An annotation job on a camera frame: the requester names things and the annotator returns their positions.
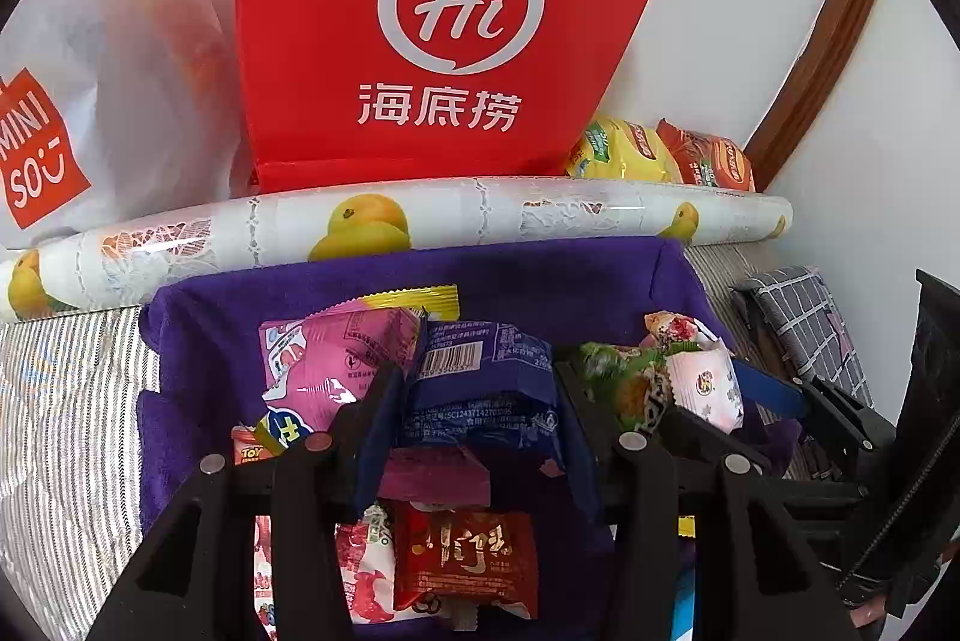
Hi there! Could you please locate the red snack packet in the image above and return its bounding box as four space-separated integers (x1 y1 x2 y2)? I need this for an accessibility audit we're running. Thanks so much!
392 504 541 621

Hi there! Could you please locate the wooden door frame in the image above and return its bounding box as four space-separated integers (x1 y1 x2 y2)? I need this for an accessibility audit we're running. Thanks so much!
742 0 890 192

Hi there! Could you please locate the striped mattress pad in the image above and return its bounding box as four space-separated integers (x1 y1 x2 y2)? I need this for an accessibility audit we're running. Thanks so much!
0 239 878 619

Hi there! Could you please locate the green snack packet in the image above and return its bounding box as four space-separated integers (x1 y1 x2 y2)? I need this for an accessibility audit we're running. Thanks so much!
576 341 672 433

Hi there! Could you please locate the dark purple snack packet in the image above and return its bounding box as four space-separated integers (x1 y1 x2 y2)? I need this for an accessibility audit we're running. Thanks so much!
375 446 494 508

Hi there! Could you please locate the fruit-print paper roll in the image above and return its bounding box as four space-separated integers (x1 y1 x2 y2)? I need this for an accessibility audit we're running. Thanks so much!
0 176 794 323

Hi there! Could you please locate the orange chips bag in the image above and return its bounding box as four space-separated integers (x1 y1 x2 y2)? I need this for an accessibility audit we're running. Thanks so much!
656 119 757 193

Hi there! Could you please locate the blue yellow cartoon snack packet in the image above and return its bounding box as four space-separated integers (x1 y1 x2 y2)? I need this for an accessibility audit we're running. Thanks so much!
231 407 320 468

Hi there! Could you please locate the pale pink cartoon snack packet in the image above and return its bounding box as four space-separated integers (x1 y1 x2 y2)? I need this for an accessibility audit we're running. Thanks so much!
253 515 282 631

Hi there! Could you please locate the yellow chips bag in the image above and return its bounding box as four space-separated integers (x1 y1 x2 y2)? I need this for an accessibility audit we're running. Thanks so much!
564 117 680 184

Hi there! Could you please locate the purple fabric storage basket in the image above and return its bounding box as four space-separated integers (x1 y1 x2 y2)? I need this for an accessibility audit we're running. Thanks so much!
137 234 807 627

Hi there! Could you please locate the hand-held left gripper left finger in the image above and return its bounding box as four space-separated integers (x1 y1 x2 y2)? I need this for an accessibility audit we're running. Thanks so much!
90 363 410 641

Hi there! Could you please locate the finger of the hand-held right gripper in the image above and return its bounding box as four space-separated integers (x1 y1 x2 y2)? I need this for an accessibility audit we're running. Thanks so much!
660 407 872 516
731 357 897 462

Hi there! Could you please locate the pink peach snack packet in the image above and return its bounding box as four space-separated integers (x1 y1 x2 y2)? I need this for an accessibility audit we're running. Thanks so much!
334 504 398 628

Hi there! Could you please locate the red and white candy packet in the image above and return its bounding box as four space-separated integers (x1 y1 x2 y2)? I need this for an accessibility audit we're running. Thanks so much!
643 309 704 351

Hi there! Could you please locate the white star-print snack packet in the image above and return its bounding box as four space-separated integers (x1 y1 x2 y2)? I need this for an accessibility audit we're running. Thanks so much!
664 341 745 436

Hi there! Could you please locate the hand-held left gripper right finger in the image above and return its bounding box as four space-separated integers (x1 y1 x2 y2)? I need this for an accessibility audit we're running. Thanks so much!
553 360 863 641

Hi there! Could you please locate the white plastic shopping bag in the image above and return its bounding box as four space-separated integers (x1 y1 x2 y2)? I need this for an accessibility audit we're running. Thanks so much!
0 0 260 252

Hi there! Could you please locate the blue tissue pack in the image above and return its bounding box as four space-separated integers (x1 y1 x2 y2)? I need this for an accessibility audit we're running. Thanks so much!
671 566 698 641

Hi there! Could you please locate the magenta snack packet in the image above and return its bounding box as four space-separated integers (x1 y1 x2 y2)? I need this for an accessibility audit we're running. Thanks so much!
259 307 422 421

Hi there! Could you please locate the grey checked folded cloth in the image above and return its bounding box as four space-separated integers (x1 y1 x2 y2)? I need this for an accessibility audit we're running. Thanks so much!
731 266 875 409

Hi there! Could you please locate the red paper shopping bag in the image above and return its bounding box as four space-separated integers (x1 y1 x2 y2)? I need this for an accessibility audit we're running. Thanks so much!
235 0 691 192

